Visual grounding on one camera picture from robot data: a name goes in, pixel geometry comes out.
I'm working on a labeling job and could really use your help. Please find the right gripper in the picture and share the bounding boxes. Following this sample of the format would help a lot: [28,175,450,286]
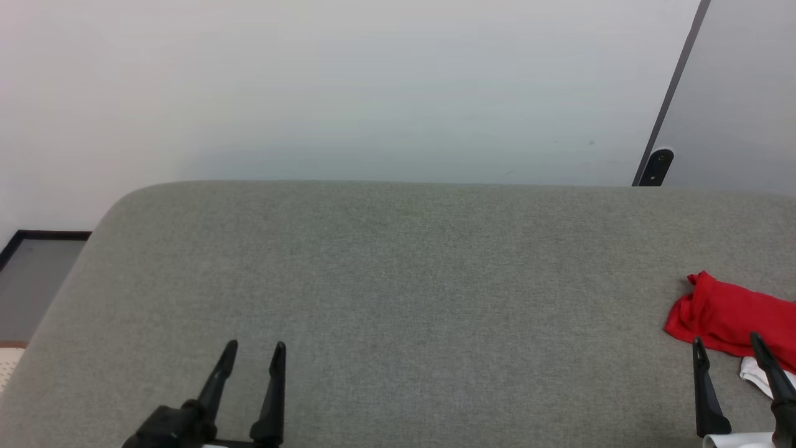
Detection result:
[692,332,796,448]

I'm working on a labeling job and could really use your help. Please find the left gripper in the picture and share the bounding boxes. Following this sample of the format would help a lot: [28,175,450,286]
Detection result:
[121,340,288,448]

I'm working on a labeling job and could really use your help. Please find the dark slanted edge strip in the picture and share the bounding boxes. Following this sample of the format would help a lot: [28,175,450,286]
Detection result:
[631,0,711,187]

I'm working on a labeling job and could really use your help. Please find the red and white shirt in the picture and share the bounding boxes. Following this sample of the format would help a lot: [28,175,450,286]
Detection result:
[664,271,796,399]

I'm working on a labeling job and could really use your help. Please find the cream dotted floor item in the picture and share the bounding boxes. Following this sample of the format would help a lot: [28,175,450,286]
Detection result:
[0,341,27,393]

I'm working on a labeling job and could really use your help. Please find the black baseboard strip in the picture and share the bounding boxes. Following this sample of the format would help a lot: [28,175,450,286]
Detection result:
[0,230,92,271]

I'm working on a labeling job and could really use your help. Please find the grey wall panel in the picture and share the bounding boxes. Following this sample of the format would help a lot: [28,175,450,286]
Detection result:
[647,0,796,198]

